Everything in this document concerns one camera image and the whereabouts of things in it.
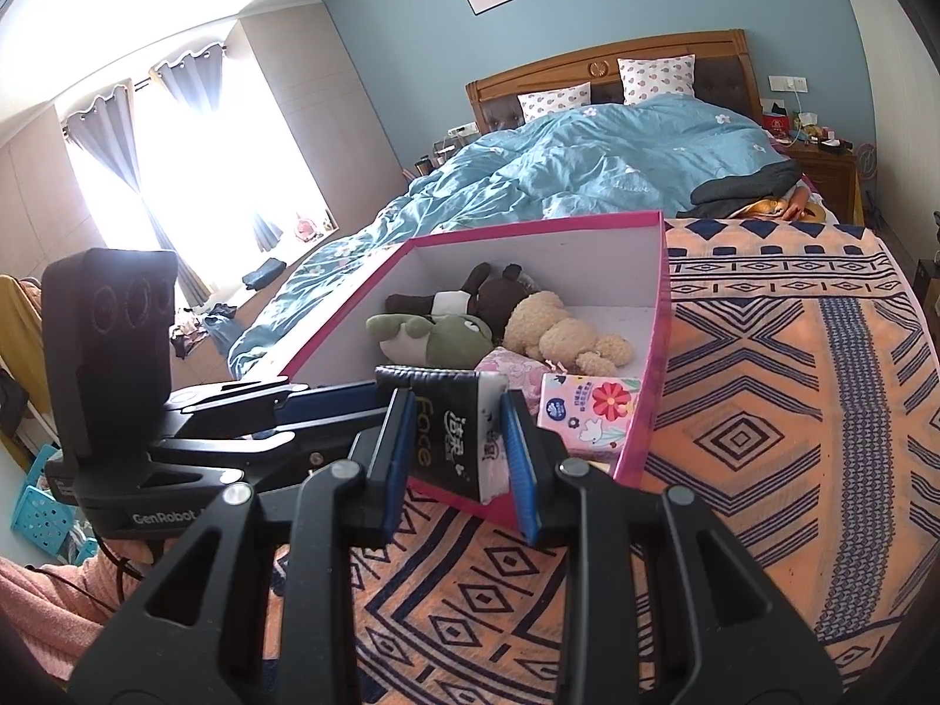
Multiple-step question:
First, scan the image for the cream plush bear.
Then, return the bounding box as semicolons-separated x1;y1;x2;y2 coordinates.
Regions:
503;291;636;377

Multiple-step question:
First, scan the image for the person's left forearm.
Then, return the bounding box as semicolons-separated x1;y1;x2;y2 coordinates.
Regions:
0;550;148;705

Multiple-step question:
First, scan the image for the dark brown teddy bear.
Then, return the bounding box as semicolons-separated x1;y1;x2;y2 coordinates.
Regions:
385;262;545;343

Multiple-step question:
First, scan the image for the heap of clothes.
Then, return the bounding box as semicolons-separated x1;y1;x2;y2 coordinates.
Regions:
169;301;240;361

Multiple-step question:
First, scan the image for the wooden nightstand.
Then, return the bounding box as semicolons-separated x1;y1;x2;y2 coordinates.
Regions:
789;139;860;225

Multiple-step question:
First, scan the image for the pink cardboard box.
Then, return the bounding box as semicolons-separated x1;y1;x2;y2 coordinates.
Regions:
275;210;671;530

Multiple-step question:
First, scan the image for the yellow garment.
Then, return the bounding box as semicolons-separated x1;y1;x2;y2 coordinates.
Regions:
0;275;45;442

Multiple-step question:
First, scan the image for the teal plastic basket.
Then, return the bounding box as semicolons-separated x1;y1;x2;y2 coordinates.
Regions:
11;444;96;566

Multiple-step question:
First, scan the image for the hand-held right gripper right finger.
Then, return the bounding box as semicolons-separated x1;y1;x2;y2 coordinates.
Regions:
501;388;845;705

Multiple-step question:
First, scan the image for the yellow patterned cloth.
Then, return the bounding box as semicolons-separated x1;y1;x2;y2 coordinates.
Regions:
727;187;827;223

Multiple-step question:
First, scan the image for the black tissue pack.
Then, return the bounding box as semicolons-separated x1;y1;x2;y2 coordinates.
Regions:
374;365;511;508

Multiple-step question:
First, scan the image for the blue floral duvet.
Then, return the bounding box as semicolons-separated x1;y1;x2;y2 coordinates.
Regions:
227;93;790;379

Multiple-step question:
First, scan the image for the dark folded cloth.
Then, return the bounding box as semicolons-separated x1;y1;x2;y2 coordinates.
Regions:
242;257;287;291

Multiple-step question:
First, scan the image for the dark grey cloth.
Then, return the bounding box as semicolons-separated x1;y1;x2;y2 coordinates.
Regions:
690;160;801;220

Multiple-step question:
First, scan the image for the pink tissue pack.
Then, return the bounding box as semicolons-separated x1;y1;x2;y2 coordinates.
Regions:
538;372;642;462

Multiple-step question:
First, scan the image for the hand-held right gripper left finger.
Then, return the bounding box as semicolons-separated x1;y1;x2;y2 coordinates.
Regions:
69;388;416;705

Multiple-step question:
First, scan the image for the orange patterned blanket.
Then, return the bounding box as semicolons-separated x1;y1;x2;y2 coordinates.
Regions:
264;216;934;705

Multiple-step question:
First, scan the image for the black cable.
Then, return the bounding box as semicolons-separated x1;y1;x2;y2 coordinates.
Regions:
22;536;148;618

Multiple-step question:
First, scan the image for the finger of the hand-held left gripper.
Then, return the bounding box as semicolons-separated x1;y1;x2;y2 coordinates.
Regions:
150;422;379;492
165;376;390;428

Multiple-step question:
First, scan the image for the blue-grey curtain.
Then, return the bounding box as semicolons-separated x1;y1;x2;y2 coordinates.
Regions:
62;88;214;306
150;42;284;254

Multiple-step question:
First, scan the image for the pink satin drawstring pouch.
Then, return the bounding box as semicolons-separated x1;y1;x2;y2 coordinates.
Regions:
474;348;548;390

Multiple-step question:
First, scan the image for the wooden bed headboard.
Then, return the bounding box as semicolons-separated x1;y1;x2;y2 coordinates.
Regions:
465;29;761;135

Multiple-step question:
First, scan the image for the green plush toy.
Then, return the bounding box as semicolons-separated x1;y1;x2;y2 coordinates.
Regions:
365;310;495;370

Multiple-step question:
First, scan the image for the white spotted pillow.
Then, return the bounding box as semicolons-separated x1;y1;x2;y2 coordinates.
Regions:
617;53;696;105
518;83;592;126

